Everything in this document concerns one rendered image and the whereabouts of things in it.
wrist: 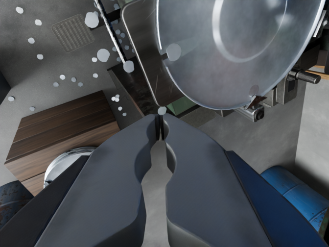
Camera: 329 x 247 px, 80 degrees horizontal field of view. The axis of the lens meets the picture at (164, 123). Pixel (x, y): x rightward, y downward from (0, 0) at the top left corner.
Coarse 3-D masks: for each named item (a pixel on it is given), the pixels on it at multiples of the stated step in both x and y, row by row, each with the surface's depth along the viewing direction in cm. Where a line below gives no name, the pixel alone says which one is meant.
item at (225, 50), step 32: (160, 0) 22; (192, 0) 24; (224, 0) 25; (256, 0) 27; (288, 0) 29; (320, 0) 32; (160, 32) 24; (192, 32) 26; (224, 32) 27; (256, 32) 29; (288, 32) 32; (192, 64) 28; (224, 64) 30; (256, 64) 33; (288, 64) 36; (192, 96) 31; (224, 96) 33
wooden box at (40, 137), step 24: (96, 96) 98; (24, 120) 91; (48, 120) 87; (72, 120) 83; (96, 120) 79; (24, 144) 74; (48, 144) 72; (72, 144) 73; (96, 144) 77; (24, 168) 70
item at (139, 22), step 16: (144, 0) 22; (128, 16) 22; (144, 16) 23; (128, 32) 23; (144, 32) 24; (144, 48) 24; (144, 64) 25; (160, 64) 26; (160, 80) 27; (160, 96) 29; (176, 96) 30
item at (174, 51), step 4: (172, 44) 25; (176, 44) 26; (168, 48) 25; (172, 48) 26; (176, 48) 26; (180, 48) 26; (168, 52) 26; (172, 52) 26; (176, 52) 26; (180, 52) 26; (168, 56) 26; (172, 56) 26; (176, 56) 26; (172, 60) 26
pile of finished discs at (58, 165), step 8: (64, 152) 73; (72, 152) 74; (80, 152) 72; (88, 152) 73; (56, 160) 72; (64, 160) 71; (72, 160) 72; (48, 168) 72; (56, 168) 71; (64, 168) 72; (48, 176) 72; (56, 176) 73
